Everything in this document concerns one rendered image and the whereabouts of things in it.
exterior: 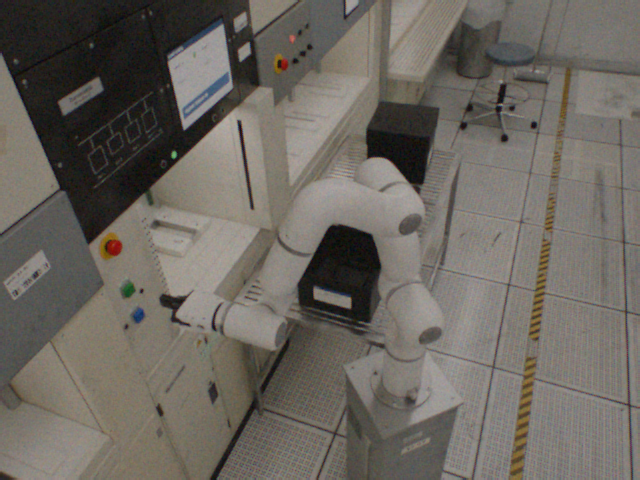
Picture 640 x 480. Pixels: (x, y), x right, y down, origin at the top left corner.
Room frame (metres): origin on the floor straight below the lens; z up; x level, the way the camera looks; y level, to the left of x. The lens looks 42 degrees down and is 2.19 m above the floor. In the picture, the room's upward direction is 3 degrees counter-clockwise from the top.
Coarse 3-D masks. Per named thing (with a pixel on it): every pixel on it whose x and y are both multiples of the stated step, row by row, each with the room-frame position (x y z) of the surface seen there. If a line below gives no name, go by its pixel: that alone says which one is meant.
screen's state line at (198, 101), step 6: (228, 72) 1.58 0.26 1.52; (222, 78) 1.55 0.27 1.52; (228, 78) 1.58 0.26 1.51; (216, 84) 1.51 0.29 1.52; (222, 84) 1.54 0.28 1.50; (210, 90) 1.48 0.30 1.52; (216, 90) 1.51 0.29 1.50; (198, 96) 1.43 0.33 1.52; (204, 96) 1.45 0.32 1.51; (210, 96) 1.48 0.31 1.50; (192, 102) 1.39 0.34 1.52; (198, 102) 1.42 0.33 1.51; (204, 102) 1.44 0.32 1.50; (186, 108) 1.37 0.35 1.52; (192, 108) 1.39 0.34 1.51; (186, 114) 1.36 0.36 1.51
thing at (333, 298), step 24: (336, 240) 1.55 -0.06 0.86; (360, 240) 1.51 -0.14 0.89; (312, 264) 1.45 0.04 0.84; (336, 264) 1.52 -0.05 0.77; (360, 264) 1.49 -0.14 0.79; (312, 288) 1.30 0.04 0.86; (336, 288) 1.26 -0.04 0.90; (360, 288) 1.23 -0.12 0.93; (336, 312) 1.26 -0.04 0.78; (360, 312) 1.23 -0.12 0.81
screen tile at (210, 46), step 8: (208, 40) 1.51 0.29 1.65; (216, 40) 1.55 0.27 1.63; (200, 48) 1.47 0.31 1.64; (208, 48) 1.51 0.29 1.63; (216, 48) 1.54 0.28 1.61; (208, 56) 1.50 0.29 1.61; (224, 56) 1.58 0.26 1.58; (216, 64) 1.53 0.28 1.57; (224, 64) 1.57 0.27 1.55; (208, 72) 1.49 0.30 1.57; (216, 72) 1.52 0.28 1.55; (208, 80) 1.48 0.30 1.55
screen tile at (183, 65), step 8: (184, 56) 1.40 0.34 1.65; (176, 64) 1.36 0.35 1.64; (184, 64) 1.39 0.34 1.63; (192, 64) 1.43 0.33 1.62; (200, 64) 1.46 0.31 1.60; (176, 72) 1.36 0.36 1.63; (184, 72) 1.39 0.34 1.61; (200, 72) 1.45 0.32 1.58; (176, 80) 1.35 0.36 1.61; (192, 80) 1.41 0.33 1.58; (200, 80) 1.45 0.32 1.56; (184, 88) 1.37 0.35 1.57; (192, 88) 1.41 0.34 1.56; (200, 88) 1.44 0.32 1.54; (184, 96) 1.37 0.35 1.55
